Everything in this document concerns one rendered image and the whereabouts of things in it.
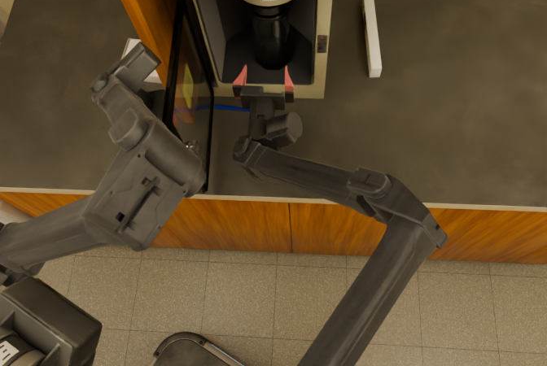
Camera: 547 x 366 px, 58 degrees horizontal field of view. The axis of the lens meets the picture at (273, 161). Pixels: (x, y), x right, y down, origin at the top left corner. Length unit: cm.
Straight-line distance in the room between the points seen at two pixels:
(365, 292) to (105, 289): 176
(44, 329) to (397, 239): 46
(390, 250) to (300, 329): 148
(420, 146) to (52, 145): 102
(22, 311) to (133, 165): 17
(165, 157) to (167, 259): 175
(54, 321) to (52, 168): 102
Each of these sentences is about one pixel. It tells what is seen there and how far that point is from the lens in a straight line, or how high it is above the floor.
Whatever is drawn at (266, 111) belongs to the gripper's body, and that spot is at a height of 119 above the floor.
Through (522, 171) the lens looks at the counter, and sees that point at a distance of 144.
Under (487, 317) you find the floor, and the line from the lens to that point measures 231.
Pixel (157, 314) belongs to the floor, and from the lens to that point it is 226.
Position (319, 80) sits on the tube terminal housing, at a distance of 133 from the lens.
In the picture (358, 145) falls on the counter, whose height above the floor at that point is 94.
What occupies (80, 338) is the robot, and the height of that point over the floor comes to 172.
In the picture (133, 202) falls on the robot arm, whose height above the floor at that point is 168.
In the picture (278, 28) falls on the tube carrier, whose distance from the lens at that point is 124.
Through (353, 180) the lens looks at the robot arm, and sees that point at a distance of 79.
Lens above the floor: 217
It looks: 67 degrees down
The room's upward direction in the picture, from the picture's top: 8 degrees counter-clockwise
